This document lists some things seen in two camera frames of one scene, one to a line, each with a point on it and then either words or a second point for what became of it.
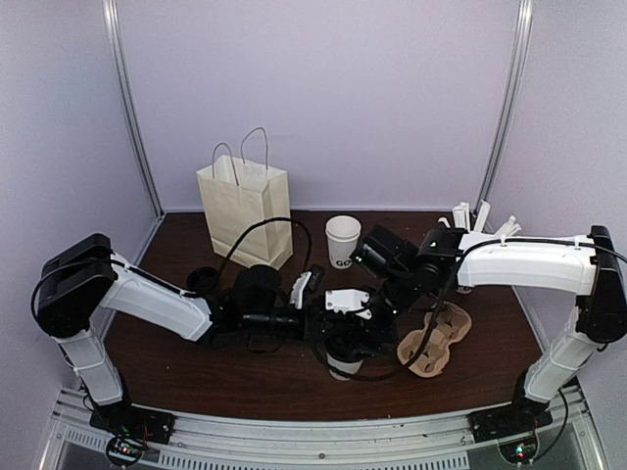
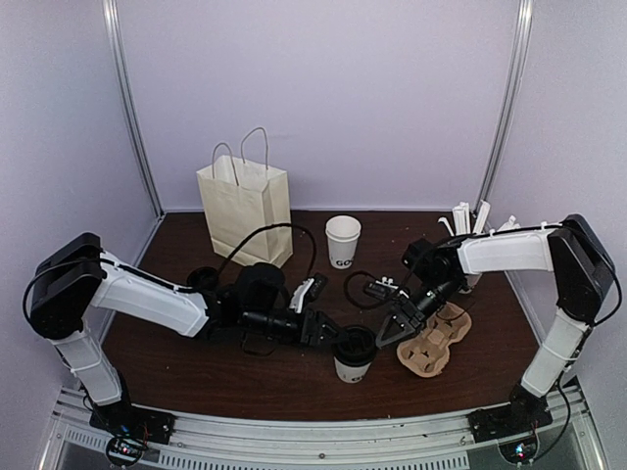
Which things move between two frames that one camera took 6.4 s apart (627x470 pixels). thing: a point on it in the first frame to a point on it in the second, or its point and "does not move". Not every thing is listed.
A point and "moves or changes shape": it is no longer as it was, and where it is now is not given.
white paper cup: x=351 y=367 moves or changes shape
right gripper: x=368 y=331 to x=409 y=317
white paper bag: x=272 y=244 does not move
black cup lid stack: x=202 y=279 does not move
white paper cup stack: x=342 y=234 does not move
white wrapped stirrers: x=461 y=219 does not move
